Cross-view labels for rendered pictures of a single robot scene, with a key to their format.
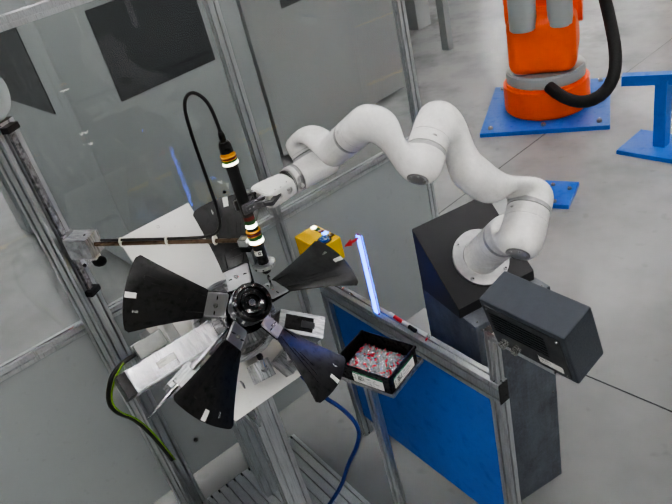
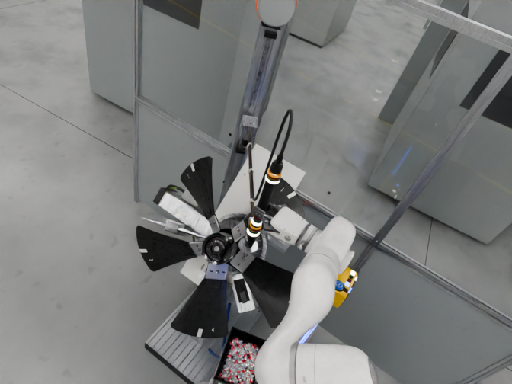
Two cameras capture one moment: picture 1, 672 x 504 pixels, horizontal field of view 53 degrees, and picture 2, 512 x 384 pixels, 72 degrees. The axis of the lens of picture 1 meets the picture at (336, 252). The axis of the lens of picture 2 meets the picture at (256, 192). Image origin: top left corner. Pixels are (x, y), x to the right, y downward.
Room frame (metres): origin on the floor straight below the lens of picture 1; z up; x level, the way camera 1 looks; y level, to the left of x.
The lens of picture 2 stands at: (1.18, -0.38, 2.29)
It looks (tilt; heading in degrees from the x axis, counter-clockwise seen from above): 43 degrees down; 50
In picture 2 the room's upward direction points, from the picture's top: 18 degrees clockwise
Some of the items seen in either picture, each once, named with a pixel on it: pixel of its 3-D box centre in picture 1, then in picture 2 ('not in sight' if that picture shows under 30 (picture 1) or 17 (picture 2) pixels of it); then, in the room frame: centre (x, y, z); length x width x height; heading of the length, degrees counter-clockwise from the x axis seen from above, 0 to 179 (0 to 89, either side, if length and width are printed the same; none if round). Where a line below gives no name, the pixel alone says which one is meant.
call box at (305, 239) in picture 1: (320, 248); (337, 284); (2.16, 0.05, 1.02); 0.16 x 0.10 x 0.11; 30
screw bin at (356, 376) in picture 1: (376, 361); (241, 362); (1.67, -0.04, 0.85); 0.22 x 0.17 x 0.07; 46
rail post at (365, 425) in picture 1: (349, 368); not in sight; (2.19, 0.07, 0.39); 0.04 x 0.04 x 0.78; 30
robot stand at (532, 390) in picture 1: (496, 386); not in sight; (1.80, -0.45, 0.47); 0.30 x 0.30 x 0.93; 20
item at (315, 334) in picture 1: (296, 327); (246, 289); (1.77, 0.19, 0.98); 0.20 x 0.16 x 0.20; 30
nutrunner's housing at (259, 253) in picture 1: (245, 206); (261, 209); (1.72, 0.21, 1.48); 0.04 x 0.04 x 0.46
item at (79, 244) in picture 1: (82, 244); (248, 126); (1.98, 0.78, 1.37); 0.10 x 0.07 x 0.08; 65
